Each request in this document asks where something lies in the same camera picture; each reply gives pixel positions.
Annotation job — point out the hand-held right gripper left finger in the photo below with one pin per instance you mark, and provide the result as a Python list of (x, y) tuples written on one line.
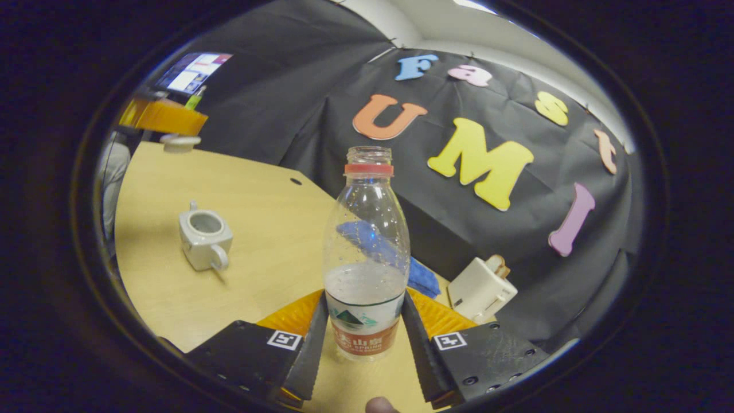
[(312, 358)]

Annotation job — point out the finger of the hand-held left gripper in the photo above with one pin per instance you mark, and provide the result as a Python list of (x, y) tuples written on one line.
[(166, 117)]

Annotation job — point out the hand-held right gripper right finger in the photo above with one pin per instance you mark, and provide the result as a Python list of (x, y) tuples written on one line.
[(421, 358)]

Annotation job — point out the clear plastic water bottle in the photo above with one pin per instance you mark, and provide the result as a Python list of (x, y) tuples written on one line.
[(367, 246)]

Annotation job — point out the white teacup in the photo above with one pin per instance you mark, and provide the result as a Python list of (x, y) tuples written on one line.
[(198, 246)]

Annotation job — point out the green glass bottle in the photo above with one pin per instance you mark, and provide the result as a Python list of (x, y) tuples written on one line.
[(194, 100)]

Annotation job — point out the computer monitor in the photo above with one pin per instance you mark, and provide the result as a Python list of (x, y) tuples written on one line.
[(195, 71)]

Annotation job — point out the person's grey clothing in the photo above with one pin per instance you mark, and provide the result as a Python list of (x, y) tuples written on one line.
[(112, 172)]

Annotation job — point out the blue towel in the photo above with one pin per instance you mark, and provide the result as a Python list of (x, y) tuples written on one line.
[(424, 281)]

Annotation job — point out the white toaster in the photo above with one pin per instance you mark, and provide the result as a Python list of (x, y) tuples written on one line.
[(479, 292)]

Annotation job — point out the bread slice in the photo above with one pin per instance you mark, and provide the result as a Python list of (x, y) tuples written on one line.
[(500, 267)]

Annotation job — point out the black backdrop cloth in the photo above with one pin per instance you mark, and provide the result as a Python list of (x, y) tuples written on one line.
[(287, 103)]

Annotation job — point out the ceiling light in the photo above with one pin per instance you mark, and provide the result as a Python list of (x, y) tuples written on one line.
[(476, 4)]

